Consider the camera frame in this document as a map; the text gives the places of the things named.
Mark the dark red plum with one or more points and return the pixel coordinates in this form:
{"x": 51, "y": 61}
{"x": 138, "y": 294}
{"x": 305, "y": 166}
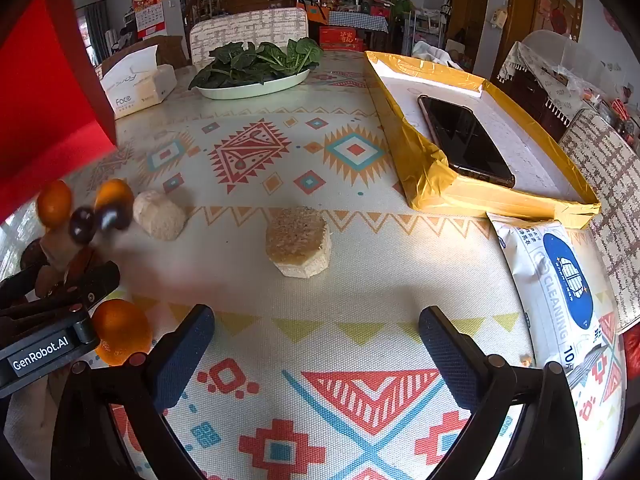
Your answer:
{"x": 114, "y": 218}
{"x": 82, "y": 224}

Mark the side table with lace cloth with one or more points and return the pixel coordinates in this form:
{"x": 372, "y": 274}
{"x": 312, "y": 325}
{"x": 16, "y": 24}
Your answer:
{"x": 540, "y": 85}

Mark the white oval plate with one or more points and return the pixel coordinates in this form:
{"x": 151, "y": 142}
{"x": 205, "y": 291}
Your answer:
{"x": 250, "y": 91}

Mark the small beige chunk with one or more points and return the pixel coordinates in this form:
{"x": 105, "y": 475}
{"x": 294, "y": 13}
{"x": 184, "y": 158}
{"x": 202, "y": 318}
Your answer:
{"x": 52, "y": 252}

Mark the black smartphone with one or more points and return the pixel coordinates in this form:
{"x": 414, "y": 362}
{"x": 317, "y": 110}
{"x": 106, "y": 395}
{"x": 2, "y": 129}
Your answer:
{"x": 465, "y": 137}

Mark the white blue wipes pack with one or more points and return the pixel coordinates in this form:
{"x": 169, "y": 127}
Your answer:
{"x": 555, "y": 285}

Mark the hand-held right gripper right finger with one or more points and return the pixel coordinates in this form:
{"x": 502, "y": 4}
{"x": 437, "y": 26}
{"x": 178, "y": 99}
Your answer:
{"x": 447, "y": 360}

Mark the small green potted plant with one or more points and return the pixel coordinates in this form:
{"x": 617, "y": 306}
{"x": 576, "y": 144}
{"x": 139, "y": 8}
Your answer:
{"x": 255, "y": 62}

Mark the large round beige cake piece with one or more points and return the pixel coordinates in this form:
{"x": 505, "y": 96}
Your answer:
{"x": 299, "y": 242}

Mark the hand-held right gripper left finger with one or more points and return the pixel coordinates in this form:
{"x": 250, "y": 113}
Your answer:
{"x": 186, "y": 355}

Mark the white tissue box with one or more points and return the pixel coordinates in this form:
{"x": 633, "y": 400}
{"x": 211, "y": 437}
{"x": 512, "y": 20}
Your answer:
{"x": 135, "y": 87}

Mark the red wall calendar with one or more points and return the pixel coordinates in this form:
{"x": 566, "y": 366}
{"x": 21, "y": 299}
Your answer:
{"x": 149, "y": 7}

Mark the orange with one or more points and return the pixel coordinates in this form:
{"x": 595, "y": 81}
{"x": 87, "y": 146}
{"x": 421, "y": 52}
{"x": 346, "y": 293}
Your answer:
{"x": 120, "y": 332}
{"x": 55, "y": 203}
{"x": 114, "y": 191}

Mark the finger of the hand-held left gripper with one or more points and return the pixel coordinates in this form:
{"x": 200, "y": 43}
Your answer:
{"x": 17, "y": 285}
{"x": 87, "y": 282}

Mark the patterned tablecloth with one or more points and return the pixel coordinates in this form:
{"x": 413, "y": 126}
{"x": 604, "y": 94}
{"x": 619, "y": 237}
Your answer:
{"x": 310, "y": 160}

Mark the red gift box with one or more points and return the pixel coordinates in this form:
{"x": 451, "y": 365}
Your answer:
{"x": 340, "y": 37}

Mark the clear dome food cover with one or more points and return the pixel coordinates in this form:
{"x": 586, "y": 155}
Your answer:
{"x": 555, "y": 50}

